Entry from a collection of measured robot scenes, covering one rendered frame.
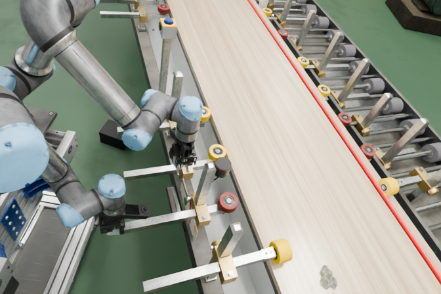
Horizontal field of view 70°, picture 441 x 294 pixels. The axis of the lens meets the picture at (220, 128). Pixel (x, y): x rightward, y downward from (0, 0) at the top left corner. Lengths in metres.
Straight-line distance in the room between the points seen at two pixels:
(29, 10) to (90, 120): 1.93
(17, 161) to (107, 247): 1.58
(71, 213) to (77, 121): 1.81
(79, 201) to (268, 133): 0.97
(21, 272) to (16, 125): 1.40
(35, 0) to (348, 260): 1.33
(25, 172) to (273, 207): 0.97
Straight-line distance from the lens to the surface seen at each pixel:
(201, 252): 1.44
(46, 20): 0.87
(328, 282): 1.33
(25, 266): 2.00
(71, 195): 1.02
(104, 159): 2.50
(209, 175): 1.14
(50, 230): 2.05
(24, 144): 0.64
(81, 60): 0.88
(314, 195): 1.49
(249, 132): 1.58
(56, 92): 3.01
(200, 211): 1.32
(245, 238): 1.49
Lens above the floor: 2.03
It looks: 47 degrees down
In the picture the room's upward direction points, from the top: 18 degrees clockwise
